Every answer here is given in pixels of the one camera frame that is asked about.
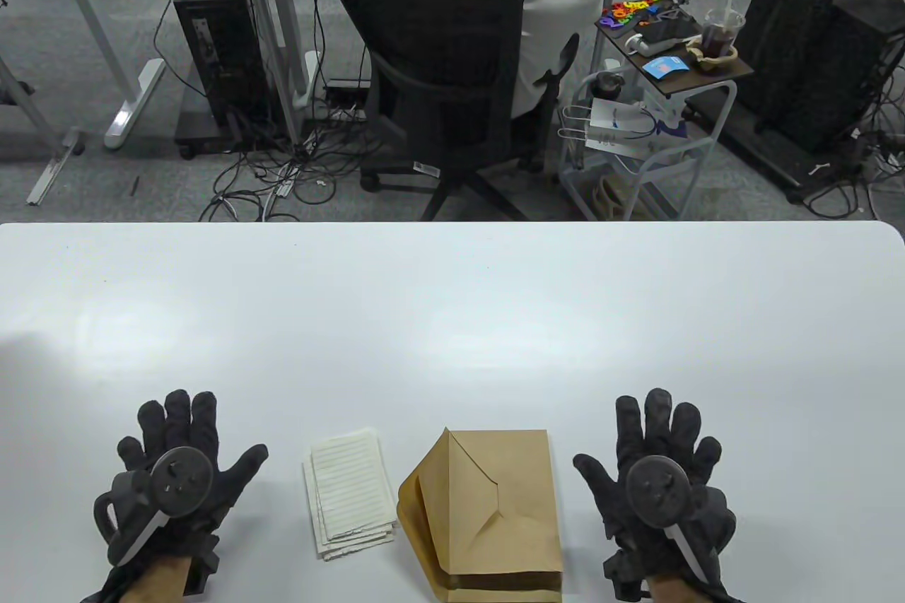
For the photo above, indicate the person's left hand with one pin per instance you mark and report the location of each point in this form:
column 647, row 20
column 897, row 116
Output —
column 205, row 433

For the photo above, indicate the person's right hand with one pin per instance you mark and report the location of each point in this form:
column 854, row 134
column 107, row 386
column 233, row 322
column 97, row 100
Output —
column 664, row 433

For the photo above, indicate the person's right forearm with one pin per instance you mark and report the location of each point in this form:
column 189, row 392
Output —
column 675, row 592

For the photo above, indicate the person's left forearm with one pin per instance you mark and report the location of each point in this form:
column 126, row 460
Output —
column 159, row 582

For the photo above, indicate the black round tracker puck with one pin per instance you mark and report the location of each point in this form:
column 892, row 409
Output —
column 657, row 490
column 184, row 483

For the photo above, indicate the tan slippers pair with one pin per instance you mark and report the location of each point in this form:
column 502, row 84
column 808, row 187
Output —
column 611, row 196

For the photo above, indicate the white paper bag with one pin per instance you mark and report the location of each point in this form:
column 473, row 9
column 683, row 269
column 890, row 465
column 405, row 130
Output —
column 615, row 129

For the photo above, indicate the white cart with brown top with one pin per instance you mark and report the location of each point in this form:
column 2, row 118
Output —
column 664, row 85

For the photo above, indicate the black tumbler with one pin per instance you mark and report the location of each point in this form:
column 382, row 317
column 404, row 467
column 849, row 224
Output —
column 606, row 85

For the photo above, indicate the blue card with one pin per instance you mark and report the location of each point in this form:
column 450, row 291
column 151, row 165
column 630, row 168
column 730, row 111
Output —
column 664, row 67

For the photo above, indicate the black power strip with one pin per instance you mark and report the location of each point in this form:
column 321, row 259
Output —
column 348, row 90

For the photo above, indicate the brown paper cup carrier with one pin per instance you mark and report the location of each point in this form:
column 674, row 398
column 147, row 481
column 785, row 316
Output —
column 714, row 63

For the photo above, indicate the black computer tower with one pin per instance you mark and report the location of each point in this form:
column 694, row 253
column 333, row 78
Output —
column 219, row 59

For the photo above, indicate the white controller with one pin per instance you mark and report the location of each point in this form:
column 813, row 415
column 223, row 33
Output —
column 640, row 43

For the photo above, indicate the black equipment case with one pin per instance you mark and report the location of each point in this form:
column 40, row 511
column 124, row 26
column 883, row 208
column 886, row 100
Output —
column 855, row 80
column 785, row 44

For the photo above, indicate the black handheld device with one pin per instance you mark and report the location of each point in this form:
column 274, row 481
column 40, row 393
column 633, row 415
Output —
column 668, row 30

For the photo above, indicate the plastic cup of dark drink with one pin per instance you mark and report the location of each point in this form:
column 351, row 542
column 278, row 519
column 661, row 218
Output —
column 722, row 34

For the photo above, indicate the pile of colourful plastic letters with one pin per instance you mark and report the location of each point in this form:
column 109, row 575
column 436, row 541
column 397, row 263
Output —
column 629, row 10

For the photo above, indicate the black office chair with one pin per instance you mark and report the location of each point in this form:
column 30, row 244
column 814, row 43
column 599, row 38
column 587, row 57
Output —
column 431, row 51

